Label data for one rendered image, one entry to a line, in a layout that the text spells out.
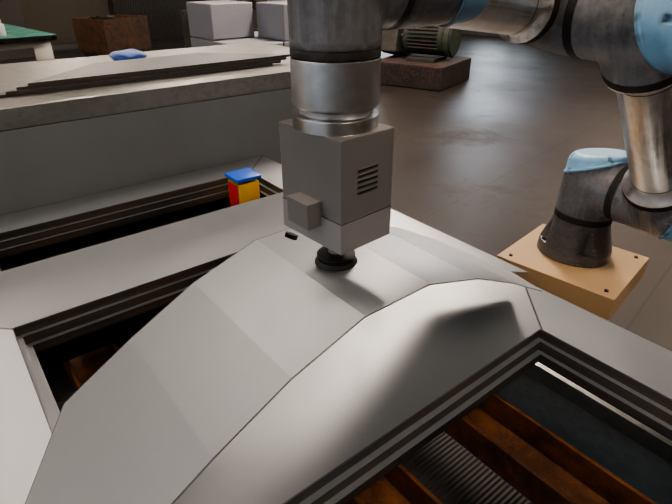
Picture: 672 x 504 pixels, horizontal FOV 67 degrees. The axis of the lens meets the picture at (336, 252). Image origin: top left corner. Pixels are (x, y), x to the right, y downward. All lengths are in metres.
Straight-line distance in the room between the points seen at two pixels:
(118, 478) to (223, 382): 0.11
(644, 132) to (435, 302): 0.41
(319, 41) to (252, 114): 0.97
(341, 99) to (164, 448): 0.31
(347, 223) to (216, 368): 0.17
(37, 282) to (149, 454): 0.51
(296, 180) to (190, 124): 0.84
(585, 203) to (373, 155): 0.76
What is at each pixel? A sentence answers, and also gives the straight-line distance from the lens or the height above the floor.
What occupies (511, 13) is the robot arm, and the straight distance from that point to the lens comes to 0.75.
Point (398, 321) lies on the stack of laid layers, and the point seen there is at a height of 0.86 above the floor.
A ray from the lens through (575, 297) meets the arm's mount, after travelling 1.12.
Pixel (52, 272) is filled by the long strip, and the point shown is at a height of 0.86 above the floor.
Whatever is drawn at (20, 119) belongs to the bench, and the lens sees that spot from 1.19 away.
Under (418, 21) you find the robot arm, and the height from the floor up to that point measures 1.24.
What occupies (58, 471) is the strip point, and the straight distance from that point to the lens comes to 0.53.
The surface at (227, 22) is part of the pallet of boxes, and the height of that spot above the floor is 0.96.
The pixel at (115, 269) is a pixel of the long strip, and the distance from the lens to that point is 0.90.
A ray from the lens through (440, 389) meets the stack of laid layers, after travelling 0.62.
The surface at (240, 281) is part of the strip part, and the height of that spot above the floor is 1.01.
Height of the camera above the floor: 1.28
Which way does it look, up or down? 29 degrees down
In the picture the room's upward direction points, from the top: straight up
